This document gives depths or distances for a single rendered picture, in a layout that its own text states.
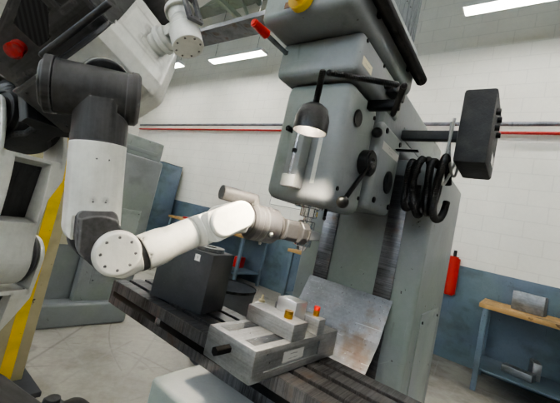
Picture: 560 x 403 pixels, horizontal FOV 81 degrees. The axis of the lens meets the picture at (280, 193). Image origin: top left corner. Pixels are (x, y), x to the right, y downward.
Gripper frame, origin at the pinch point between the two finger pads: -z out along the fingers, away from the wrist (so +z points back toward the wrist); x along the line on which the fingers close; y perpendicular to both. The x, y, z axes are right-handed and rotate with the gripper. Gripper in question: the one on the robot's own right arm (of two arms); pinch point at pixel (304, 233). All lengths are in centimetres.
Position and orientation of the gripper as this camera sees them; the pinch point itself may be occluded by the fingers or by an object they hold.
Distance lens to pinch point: 89.4
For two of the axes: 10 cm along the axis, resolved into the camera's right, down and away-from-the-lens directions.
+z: -7.8, -2.4, -5.7
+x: -5.8, -0.6, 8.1
